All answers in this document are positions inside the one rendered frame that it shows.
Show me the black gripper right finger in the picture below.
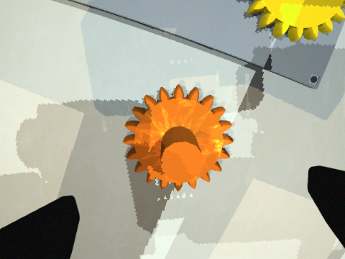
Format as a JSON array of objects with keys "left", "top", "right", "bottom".
[{"left": 308, "top": 165, "right": 345, "bottom": 247}]

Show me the yellow gear with black stripe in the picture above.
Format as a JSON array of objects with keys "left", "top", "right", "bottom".
[{"left": 247, "top": 0, "right": 345, "bottom": 42}]

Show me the grey translucent board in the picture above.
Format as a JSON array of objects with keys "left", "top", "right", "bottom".
[{"left": 68, "top": 0, "right": 345, "bottom": 89}]

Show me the orange gear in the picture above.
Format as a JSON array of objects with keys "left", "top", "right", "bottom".
[{"left": 124, "top": 84, "right": 234, "bottom": 191}]

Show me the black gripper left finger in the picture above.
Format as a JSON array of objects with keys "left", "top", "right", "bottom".
[{"left": 0, "top": 196, "right": 80, "bottom": 259}]

